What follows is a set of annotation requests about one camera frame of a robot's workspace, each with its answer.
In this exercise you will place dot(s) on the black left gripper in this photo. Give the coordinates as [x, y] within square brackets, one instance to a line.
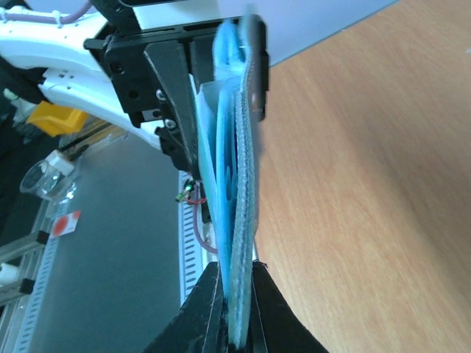
[153, 71]

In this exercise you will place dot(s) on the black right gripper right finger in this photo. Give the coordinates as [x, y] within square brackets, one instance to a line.
[273, 326]

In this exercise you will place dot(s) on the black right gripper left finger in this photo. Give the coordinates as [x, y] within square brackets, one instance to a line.
[198, 326]

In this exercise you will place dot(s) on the teal card holder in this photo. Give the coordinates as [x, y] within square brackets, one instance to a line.
[232, 184]

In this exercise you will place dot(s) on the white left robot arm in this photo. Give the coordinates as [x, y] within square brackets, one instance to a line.
[43, 58]

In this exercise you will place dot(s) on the grey slotted cable duct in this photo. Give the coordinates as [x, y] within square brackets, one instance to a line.
[190, 252]

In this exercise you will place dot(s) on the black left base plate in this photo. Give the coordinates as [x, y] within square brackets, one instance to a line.
[206, 218]

